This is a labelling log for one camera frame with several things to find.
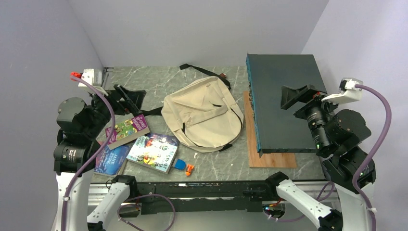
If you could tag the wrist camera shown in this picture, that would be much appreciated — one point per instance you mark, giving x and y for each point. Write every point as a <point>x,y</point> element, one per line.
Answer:
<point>91,76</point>
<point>348,92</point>

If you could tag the dark network switch box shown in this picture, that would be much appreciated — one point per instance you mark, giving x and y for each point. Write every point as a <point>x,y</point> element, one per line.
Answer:
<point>274,81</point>

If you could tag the wooden board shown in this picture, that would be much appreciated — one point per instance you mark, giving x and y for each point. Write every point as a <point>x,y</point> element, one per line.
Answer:
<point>259,158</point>

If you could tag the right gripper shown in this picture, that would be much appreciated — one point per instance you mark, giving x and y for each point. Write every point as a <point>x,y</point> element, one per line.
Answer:
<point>289,95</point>

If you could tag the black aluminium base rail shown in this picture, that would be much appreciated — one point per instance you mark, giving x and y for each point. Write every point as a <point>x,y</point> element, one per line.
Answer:
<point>197,196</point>

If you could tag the treehouse paperback book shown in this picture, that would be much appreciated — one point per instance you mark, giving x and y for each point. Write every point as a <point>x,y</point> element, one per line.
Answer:
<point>154,151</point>

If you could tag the blue Jane Eyre book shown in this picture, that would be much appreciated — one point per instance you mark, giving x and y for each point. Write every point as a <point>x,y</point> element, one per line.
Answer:
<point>111,162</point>

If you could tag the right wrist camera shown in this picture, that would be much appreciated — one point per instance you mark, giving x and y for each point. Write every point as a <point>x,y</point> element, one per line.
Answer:
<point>348,92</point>

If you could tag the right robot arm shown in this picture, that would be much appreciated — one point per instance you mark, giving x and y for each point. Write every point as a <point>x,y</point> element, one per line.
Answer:
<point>337,137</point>

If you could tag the orange pencil sharpener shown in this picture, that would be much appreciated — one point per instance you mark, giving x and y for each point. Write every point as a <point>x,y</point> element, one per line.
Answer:
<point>189,169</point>

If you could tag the blue eraser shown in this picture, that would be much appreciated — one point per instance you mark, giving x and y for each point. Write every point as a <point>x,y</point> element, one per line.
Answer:
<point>179,164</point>

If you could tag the purple green paperback book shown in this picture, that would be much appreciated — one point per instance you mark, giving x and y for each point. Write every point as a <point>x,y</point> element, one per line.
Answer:
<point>127,131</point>

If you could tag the beige canvas backpack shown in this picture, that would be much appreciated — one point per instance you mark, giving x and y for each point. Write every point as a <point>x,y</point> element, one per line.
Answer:
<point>203,115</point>

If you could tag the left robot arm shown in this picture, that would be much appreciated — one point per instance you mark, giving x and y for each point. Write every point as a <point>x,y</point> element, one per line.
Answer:
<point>75,157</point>

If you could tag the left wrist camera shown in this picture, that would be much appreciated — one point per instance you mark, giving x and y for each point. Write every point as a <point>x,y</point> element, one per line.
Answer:
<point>91,76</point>

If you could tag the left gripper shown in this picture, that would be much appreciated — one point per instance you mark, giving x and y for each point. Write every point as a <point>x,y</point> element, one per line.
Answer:
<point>133,106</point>

